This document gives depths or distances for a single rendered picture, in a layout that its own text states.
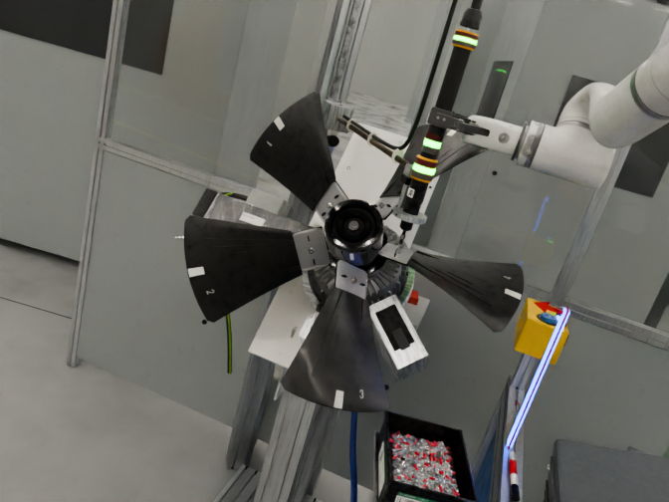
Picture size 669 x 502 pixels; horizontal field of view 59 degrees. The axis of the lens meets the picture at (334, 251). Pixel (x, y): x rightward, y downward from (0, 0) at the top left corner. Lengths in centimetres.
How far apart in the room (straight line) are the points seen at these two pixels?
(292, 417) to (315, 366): 46
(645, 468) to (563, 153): 62
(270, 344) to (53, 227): 239
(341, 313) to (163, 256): 129
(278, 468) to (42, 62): 250
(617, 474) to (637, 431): 152
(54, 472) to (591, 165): 189
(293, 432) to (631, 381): 108
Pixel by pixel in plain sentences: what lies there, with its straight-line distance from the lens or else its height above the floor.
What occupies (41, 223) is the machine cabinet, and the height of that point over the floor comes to 21.
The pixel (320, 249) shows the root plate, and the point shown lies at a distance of 125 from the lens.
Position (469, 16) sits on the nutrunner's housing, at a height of 165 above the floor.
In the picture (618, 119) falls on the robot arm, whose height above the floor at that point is 155.
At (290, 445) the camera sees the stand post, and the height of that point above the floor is 57.
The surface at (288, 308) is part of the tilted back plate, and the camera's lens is 144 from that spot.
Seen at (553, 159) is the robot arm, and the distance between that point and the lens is 114.
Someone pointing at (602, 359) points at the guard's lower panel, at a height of 86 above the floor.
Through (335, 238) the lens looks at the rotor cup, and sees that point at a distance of 118.
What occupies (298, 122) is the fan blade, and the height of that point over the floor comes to 136.
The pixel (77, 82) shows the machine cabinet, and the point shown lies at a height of 102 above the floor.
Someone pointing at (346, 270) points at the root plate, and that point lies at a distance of 121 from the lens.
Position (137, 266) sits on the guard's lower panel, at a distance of 243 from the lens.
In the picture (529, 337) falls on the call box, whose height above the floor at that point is 103.
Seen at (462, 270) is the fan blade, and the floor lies 119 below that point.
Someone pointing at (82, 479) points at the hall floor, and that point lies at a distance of 229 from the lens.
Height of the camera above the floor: 155
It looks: 19 degrees down
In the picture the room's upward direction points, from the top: 16 degrees clockwise
